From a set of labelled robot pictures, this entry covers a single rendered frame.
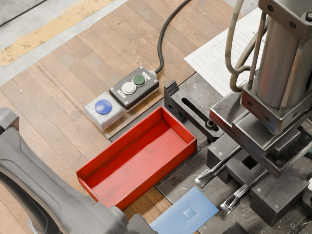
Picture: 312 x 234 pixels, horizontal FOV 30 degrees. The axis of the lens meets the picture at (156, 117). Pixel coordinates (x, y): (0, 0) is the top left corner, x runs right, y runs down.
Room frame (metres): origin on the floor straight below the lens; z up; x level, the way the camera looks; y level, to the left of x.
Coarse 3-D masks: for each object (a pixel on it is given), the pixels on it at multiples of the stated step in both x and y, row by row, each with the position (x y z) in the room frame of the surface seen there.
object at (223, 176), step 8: (208, 152) 0.57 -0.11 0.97; (208, 160) 0.57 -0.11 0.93; (216, 160) 0.55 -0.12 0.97; (248, 160) 0.57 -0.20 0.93; (224, 176) 0.53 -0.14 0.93; (232, 176) 0.52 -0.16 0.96; (240, 184) 0.50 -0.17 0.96; (304, 192) 0.48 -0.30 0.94; (256, 200) 0.46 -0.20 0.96; (296, 200) 0.46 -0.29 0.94; (256, 208) 0.46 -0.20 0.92; (264, 208) 0.44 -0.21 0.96; (288, 208) 0.45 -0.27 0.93; (264, 216) 0.44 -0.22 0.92; (272, 216) 0.42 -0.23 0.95; (280, 216) 0.43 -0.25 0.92; (272, 224) 0.42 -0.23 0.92
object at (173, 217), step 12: (192, 192) 0.47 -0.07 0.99; (180, 204) 0.45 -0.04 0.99; (192, 204) 0.44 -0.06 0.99; (204, 204) 0.44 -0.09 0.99; (168, 216) 0.42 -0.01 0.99; (180, 216) 0.42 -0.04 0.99; (204, 216) 0.42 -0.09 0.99; (156, 228) 0.40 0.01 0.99; (168, 228) 0.40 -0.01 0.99; (180, 228) 0.40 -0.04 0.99; (192, 228) 0.39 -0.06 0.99
